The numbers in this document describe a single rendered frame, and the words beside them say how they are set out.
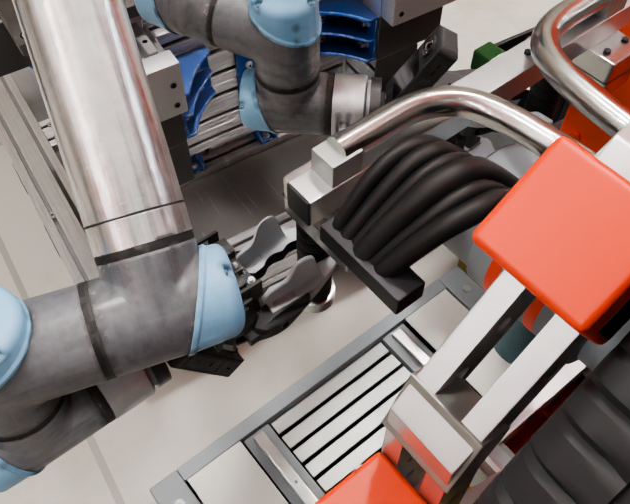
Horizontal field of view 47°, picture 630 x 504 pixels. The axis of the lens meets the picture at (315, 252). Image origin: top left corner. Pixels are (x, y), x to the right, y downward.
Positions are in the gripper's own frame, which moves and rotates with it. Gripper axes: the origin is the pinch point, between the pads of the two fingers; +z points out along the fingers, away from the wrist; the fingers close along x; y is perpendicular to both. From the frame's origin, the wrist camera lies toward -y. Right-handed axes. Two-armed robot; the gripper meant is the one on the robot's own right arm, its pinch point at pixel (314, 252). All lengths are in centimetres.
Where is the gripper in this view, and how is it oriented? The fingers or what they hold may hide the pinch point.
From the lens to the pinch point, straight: 73.0
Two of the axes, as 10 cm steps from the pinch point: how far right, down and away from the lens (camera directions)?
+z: 7.8, -5.1, 3.6
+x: -6.2, -6.4, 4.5
